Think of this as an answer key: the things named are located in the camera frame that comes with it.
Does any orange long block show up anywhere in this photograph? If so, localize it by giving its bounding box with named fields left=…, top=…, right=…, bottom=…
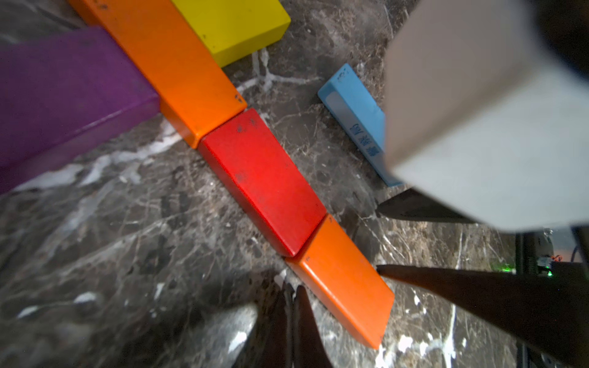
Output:
left=70, top=0, right=247, bottom=148

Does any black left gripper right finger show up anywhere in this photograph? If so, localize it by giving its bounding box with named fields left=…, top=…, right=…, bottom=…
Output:
left=293, top=285, right=333, bottom=368

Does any cyan block group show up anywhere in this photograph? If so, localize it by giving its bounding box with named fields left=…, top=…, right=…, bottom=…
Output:
left=318, top=64, right=402, bottom=187

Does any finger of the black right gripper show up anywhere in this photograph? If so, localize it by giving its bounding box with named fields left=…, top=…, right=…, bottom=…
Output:
left=377, top=265, right=588, bottom=367
left=376, top=189, right=475, bottom=224

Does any purple block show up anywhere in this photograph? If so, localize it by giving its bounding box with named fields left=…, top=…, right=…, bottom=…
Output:
left=1, top=27, right=160, bottom=193

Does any yellow block group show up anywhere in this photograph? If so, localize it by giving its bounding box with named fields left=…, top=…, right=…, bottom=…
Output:
left=173, top=0, right=291, bottom=67

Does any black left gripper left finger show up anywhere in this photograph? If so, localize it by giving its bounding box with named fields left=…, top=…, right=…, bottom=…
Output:
left=233, top=282, right=294, bottom=367

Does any red block group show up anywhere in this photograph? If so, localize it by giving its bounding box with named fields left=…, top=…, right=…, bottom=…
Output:
left=198, top=109, right=327, bottom=258

